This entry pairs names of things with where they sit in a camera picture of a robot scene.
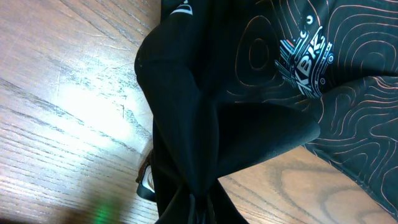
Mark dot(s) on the left gripper silver-tipped finger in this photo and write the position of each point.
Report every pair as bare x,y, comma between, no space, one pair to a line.
146,183

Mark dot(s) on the black orange-patterned sports shirt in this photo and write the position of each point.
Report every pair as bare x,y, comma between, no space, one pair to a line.
235,83

